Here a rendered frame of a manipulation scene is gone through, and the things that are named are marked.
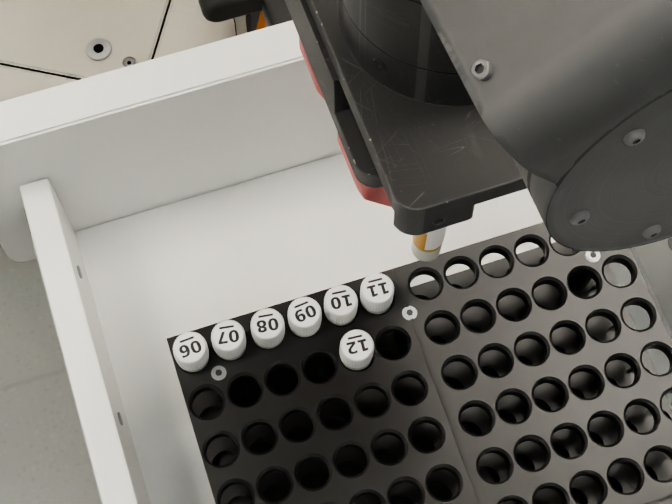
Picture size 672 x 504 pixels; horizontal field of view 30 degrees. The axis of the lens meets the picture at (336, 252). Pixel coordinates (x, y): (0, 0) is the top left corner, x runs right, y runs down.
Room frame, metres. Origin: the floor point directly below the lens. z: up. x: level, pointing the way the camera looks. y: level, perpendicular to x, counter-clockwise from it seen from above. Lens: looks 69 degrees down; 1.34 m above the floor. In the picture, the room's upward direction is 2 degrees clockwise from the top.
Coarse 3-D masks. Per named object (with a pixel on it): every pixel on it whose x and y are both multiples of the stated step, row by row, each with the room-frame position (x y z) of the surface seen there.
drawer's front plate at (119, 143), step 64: (192, 64) 0.23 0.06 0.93; (256, 64) 0.23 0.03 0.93; (0, 128) 0.20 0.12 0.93; (64, 128) 0.20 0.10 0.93; (128, 128) 0.21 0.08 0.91; (192, 128) 0.22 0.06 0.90; (256, 128) 0.23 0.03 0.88; (320, 128) 0.24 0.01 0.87; (0, 192) 0.19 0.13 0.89; (64, 192) 0.20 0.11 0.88; (128, 192) 0.21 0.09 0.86; (192, 192) 0.22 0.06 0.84
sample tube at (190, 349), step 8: (184, 336) 0.13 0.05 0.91; (192, 336) 0.13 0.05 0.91; (200, 336) 0.13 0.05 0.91; (176, 344) 0.13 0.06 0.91; (184, 344) 0.13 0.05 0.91; (192, 344) 0.13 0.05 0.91; (200, 344) 0.13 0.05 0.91; (176, 352) 0.12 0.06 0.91; (184, 352) 0.13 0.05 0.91; (192, 352) 0.13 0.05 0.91; (200, 352) 0.13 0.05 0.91; (208, 352) 0.13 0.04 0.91; (176, 360) 0.12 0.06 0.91; (184, 360) 0.12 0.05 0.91; (192, 360) 0.12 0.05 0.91; (200, 360) 0.12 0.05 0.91; (208, 360) 0.13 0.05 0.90; (184, 368) 0.12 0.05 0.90; (192, 368) 0.12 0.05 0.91; (200, 368) 0.12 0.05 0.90
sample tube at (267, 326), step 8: (256, 312) 0.14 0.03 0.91; (264, 312) 0.14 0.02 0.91; (272, 312) 0.14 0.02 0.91; (256, 320) 0.14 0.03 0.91; (264, 320) 0.14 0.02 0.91; (272, 320) 0.14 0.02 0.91; (280, 320) 0.14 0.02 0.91; (256, 328) 0.14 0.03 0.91; (264, 328) 0.14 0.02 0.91; (272, 328) 0.14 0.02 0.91; (280, 328) 0.14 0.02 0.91; (256, 336) 0.13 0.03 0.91; (264, 336) 0.13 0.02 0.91; (272, 336) 0.13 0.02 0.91; (280, 336) 0.13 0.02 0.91; (264, 344) 0.13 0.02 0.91; (272, 344) 0.13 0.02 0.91
